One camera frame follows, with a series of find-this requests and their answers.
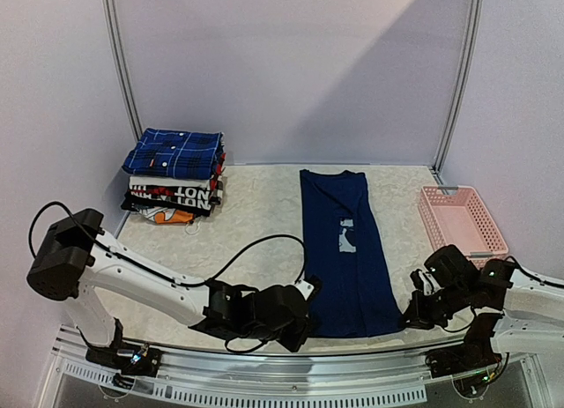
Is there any right aluminium frame post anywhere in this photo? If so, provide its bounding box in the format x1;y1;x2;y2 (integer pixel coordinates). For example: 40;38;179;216
430;0;483;177

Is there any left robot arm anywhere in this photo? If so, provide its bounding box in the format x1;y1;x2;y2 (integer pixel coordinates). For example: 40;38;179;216
26;201;322;367

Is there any aluminium frame post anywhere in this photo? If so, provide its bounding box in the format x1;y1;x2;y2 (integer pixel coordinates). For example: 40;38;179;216
430;0;483;177
101;0;143;139

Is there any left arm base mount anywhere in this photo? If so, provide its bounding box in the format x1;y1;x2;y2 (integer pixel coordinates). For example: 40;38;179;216
80;318;163;390

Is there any pink plastic laundry basket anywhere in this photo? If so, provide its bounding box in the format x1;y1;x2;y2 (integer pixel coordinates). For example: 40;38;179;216
418;186;509;269

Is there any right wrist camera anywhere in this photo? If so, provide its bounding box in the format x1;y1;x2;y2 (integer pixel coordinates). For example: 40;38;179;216
410;269;435;295

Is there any white folded t-shirt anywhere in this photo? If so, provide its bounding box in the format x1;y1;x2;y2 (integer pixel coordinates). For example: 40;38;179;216
129;175;211;188

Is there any left aluminium frame post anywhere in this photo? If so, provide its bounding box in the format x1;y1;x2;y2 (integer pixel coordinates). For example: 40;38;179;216
101;0;143;139

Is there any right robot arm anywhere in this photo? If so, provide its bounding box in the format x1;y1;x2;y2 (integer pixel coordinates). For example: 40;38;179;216
403;245;563;376

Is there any red black plaid shirt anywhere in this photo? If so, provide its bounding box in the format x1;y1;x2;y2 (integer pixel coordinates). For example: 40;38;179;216
209;152;226;191

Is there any blue plaid flannel shirt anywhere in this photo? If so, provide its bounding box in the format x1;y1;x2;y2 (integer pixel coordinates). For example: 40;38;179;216
122;128;224;180

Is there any orange white printed shirt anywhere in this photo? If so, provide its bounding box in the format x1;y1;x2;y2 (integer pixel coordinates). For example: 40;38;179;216
137;207;214;226

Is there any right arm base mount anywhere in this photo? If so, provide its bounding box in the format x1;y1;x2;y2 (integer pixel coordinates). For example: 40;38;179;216
425;313;510;398

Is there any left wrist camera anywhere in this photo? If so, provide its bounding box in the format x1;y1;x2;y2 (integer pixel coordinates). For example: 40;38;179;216
293;277;323;303

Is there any dark blue garment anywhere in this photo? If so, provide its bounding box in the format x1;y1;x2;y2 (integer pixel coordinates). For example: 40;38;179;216
300;169;404;338

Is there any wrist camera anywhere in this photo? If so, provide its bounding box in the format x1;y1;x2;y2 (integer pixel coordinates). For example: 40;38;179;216
293;277;323;303
410;269;435;295

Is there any black shirt with white letters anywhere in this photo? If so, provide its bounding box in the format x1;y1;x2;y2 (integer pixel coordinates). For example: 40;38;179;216
121;185;222;217

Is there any aluminium front rail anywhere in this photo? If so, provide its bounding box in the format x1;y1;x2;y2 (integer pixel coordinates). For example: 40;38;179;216
38;326;553;407

